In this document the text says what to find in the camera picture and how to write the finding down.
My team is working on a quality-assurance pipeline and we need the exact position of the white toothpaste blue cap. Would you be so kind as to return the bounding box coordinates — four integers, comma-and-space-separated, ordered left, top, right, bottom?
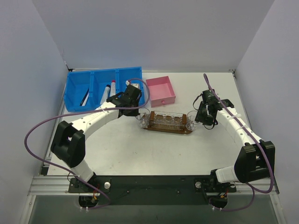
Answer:
100, 84, 111, 105

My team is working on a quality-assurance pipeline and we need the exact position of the brown wooden tray holder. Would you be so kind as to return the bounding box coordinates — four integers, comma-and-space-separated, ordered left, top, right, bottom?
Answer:
144, 111, 193, 134

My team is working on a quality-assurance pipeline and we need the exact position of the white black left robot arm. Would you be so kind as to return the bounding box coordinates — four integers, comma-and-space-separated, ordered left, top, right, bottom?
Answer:
51, 84, 142, 192

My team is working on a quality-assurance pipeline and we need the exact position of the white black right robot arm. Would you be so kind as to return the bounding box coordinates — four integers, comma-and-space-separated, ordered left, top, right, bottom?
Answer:
195, 90, 275, 184

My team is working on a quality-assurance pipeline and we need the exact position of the white toothpaste red cap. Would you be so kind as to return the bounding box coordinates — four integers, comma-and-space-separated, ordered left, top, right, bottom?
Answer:
110, 80, 116, 96

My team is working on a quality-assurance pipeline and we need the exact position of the blue plastic bin right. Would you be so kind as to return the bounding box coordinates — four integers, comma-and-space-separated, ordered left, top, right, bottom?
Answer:
116, 67, 145, 105

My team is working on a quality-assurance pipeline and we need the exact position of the blue plastic bin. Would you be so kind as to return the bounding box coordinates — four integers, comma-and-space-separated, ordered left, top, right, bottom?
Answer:
64, 70, 93, 112
116, 67, 145, 105
88, 69, 117, 110

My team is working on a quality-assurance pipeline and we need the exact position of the pink wooden drawer box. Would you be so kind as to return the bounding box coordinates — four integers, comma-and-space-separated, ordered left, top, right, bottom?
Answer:
146, 76, 176, 107

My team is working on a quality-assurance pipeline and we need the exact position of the blue plastic bin middle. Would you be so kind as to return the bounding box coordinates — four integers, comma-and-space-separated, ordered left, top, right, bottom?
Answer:
88, 69, 117, 110

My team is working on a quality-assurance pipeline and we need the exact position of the blue plastic bin left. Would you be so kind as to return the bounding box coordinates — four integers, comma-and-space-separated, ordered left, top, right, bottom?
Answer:
64, 70, 93, 112

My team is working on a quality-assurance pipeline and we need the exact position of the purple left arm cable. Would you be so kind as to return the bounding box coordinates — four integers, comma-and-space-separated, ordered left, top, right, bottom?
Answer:
24, 78, 150, 210

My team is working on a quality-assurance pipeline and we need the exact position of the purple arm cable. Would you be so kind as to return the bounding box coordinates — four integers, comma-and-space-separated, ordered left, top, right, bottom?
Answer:
203, 73, 274, 212
24, 78, 150, 210

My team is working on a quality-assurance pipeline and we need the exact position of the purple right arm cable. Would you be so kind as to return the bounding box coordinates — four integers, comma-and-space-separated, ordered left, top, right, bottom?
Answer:
203, 73, 274, 212

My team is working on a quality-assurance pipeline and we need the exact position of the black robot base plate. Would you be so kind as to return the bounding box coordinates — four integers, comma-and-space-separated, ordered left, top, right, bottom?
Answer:
68, 175, 237, 206

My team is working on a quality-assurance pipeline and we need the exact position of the aluminium frame rail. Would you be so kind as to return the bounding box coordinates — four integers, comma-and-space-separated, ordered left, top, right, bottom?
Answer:
28, 176, 279, 196

